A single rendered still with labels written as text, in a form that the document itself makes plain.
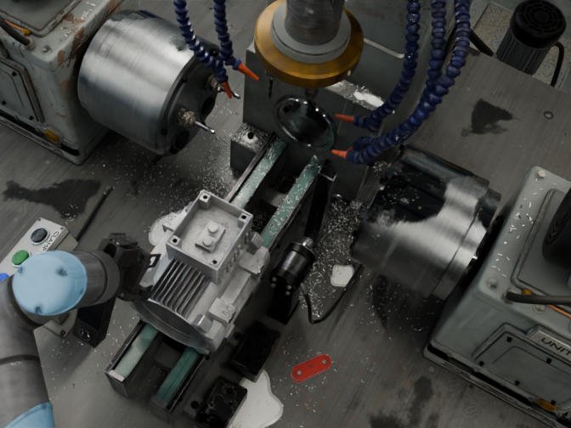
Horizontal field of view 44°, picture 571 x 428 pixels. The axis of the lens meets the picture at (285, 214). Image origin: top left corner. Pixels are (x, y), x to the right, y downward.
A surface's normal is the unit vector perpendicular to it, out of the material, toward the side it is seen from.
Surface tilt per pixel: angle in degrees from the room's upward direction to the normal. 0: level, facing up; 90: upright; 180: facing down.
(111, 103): 66
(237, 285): 0
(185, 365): 0
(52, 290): 30
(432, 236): 40
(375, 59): 90
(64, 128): 90
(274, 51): 0
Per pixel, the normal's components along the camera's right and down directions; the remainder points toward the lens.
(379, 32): -0.49, 0.75
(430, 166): 0.22, -0.67
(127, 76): -0.22, 0.06
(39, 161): 0.08, -0.47
